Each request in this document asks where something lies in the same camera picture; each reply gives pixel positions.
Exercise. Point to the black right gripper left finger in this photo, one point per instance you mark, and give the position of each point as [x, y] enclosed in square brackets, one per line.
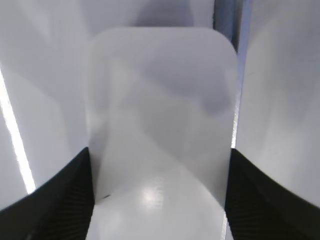
[61, 209]

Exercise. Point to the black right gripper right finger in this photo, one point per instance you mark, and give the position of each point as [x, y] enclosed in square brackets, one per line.
[258, 208]

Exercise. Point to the white board eraser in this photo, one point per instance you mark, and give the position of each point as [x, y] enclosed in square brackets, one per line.
[160, 107]

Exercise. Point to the white board with aluminium frame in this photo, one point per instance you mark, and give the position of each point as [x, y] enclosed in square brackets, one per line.
[43, 45]

